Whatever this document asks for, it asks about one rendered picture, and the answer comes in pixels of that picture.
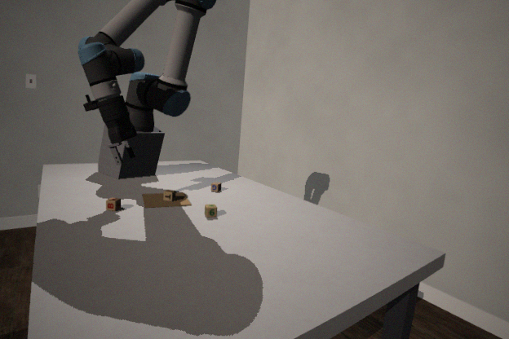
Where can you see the tan flat mat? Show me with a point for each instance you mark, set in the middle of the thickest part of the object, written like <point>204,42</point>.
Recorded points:
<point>156,200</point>

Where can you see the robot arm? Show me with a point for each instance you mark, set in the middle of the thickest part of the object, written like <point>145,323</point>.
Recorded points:
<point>145,91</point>

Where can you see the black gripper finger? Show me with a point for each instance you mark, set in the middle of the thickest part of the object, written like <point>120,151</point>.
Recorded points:
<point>116,154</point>
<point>130,148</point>

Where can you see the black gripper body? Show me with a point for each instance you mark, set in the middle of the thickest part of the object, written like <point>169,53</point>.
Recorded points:
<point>113,110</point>

